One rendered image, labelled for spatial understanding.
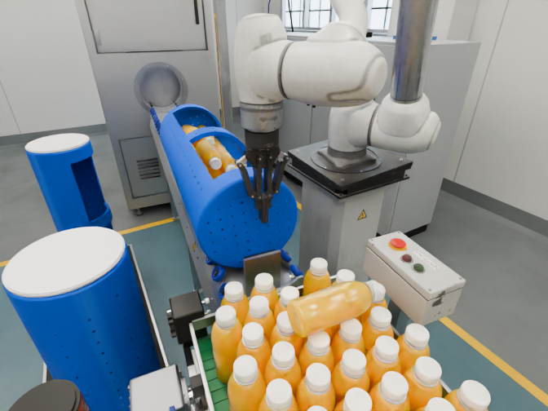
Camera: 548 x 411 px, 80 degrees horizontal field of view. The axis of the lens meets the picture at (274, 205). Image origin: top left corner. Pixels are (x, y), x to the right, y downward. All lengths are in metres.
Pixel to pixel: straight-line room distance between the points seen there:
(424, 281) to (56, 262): 0.87
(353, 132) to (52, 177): 1.43
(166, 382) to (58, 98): 5.26
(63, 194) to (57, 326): 1.07
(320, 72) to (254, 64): 0.13
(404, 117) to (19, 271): 1.17
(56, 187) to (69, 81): 3.96
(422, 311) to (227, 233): 0.49
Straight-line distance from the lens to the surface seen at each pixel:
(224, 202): 0.81
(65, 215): 2.00
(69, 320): 0.96
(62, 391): 0.41
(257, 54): 0.64
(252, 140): 0.70
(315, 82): 0.58
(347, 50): 0.58
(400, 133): 1.21
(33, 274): 0.99
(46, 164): 1.90
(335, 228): 1.36
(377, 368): 0.65
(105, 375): 1.12
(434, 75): 2.35
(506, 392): 2.14
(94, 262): 0.95
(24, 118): 5.92
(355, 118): 1.25
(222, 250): 0.89
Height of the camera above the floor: 1.57
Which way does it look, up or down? 30 degrees down
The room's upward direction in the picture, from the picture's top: straight up
